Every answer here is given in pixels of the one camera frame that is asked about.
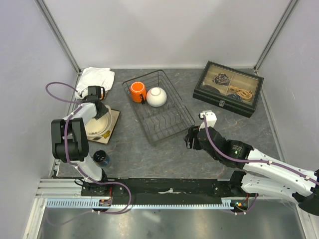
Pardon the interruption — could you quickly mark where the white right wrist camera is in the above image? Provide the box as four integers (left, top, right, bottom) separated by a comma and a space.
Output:
198, 110, 217, 129

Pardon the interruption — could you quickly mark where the black wire dish rack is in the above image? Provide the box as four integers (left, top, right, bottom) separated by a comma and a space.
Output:
122, 70, 195, 145

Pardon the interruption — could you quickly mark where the square floral plate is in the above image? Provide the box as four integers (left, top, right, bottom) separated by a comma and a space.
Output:
87, 109, 121, 144

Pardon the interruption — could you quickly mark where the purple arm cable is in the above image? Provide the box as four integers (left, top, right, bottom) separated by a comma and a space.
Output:
45, 82, 100, 185
203, 114, 319, 186

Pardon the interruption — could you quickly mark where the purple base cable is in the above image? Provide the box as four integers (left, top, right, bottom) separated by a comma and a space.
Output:
45, 181, 132, 227

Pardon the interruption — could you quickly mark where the aluminium frame rail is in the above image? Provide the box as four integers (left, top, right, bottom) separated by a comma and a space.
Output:
35, 0, 81, 75

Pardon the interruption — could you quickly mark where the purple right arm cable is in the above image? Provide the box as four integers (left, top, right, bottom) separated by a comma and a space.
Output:
203, 114, 319, 186

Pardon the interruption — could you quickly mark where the orange plastic mug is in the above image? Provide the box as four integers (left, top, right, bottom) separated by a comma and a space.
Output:
130, 81, 147, 104

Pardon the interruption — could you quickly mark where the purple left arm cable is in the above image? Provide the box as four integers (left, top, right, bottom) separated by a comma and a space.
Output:
45, 82, 100, 185

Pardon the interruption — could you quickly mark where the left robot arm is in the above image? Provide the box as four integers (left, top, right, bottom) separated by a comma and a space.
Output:
51, 86, 110, 196

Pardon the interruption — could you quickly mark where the white ceramic bowl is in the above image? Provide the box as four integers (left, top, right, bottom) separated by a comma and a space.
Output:
146, 87, 167, 107

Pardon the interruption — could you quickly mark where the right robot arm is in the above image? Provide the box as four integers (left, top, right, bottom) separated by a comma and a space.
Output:
184, 126, 319, 216

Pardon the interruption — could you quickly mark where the black glass-lid jewelry box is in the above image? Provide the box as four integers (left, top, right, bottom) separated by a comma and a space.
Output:
193, 61, 264, 118

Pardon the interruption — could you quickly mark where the small dark blue cup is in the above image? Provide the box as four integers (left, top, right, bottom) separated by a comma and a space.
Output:
93, 150, 110, 167

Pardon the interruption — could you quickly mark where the white crumpled cloth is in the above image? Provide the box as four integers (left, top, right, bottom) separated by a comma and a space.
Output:
75, 67, 115, 99

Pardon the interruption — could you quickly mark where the blue slotted cable duct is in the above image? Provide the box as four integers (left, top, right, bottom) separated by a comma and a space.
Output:
46, 198, 234, 210

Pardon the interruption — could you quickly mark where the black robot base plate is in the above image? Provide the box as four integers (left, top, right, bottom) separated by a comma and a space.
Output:
74, 178, 247, 204

